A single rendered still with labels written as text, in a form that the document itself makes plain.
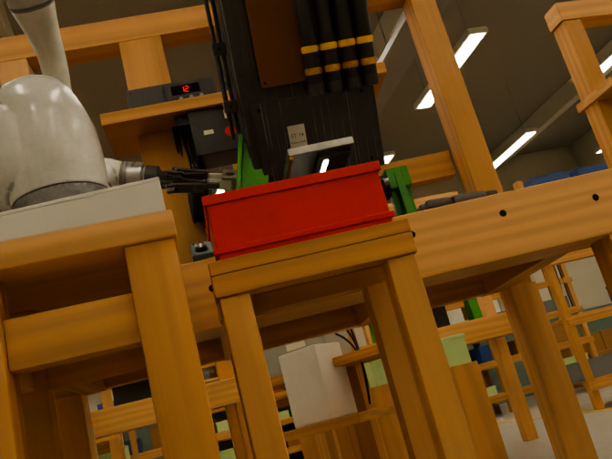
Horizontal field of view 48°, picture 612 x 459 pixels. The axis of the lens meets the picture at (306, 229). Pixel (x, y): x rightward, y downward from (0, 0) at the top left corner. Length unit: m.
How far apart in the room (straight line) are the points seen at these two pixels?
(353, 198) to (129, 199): 0.39
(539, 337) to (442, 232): 0.78
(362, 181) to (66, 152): 0.49
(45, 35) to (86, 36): 0.73
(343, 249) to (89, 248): 0.40
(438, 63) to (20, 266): 1.77
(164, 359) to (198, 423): 0.09
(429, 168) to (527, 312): 0.58
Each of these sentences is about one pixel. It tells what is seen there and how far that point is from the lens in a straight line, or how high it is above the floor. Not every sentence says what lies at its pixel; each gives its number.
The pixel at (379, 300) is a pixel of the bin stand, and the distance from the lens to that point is 1.32.
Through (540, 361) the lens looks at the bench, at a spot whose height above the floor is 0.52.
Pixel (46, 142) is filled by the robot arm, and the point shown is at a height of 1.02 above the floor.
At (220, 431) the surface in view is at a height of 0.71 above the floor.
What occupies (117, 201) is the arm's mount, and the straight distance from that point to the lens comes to 0.99.
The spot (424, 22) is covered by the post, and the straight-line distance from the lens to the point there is 2.52.
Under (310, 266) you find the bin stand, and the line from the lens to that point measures 1.11.
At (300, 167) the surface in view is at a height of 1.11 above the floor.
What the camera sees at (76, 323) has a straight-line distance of 0.97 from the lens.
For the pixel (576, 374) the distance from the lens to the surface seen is 6.78.
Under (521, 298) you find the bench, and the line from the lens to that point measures 2.23.
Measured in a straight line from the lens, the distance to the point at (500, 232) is 1.58.
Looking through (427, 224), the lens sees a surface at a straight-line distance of 1.54.
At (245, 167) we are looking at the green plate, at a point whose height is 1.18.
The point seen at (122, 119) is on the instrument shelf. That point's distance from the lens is 2.14.
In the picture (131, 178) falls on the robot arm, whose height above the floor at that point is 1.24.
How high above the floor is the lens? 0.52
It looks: 15 degrees up
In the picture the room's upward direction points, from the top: 15 degrees counter-clockwise
